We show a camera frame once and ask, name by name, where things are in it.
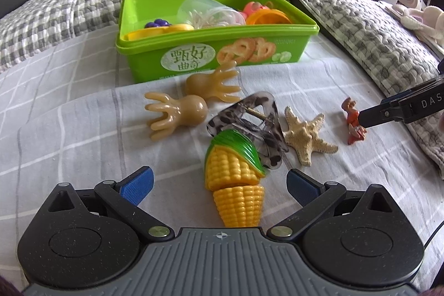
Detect spotted clear hair claw clip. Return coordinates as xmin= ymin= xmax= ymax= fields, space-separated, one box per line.
xmin=207 ymin=92 xmax=289 ymax=169

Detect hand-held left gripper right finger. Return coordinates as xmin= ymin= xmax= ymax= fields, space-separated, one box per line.
xmin=266 ymin=168 xmax=394 ymax=243

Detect grey patterned quilt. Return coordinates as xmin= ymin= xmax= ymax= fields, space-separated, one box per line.
xmin=282 ymin=0 xmax=444 ymax=179

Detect black cable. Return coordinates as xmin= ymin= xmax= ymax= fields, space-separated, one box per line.
xmin=422 ymin=218 xmax=444 ymax=257

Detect grey grid tablecloth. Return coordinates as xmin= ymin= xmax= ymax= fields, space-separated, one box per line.
xmin=0 ymin=27 xmax=444 ymax=296

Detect white plush slippers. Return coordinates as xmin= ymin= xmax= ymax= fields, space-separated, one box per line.
xmin=392 ymin=3 xmax=444 ymax=42

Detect beige starfish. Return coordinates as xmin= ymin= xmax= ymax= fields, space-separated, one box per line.
xmin=282 ymin=105 xmax=339 ymax=168

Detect purple toy grapes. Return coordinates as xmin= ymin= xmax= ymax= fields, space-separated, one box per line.
xmin=143 ymin=18 xmax=173 ymax=29

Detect clear cotton swab jar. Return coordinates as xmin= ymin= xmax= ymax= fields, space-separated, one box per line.
xmin=176 ymin=0 xmax=248 ymax=30

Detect tan hand-shaped massager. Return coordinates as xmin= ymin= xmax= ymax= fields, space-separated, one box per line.
xmin=185 ymin=60 xmax=242 ymax=105
xmin=143 ymin=91 xmax=209 ymax=143

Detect green plastic box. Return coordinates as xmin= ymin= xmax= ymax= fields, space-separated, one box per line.
xmin=115 ymin=0 xmax=320 ymax=84

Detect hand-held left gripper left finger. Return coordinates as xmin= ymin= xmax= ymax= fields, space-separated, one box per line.
xmin=48 ymin=166 xmax=175 ymax=243

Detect pink toy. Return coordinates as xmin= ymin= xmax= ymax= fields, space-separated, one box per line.
xmin=241 ymin=1 xmax=274 ymax=23

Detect orange toy cup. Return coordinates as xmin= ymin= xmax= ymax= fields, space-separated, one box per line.
xmin=246 ymin=8 xmax=292 ymax=27

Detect red crab figure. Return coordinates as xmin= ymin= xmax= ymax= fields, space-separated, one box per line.
xmin=341 ymin=97 xmax=368 ymax=146

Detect yellow toy pot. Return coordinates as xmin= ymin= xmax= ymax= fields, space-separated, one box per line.
xmin=124 ymin=23 xmax=195 ymax=42

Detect yellow toy corn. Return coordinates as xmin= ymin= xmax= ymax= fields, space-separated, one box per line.
xmin=204 ymin=129 xmax=268 ymax=228

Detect grey checked blanket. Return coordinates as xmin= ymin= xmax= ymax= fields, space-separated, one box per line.
xmin=0 ymin=0 xmax=243 ymax=73

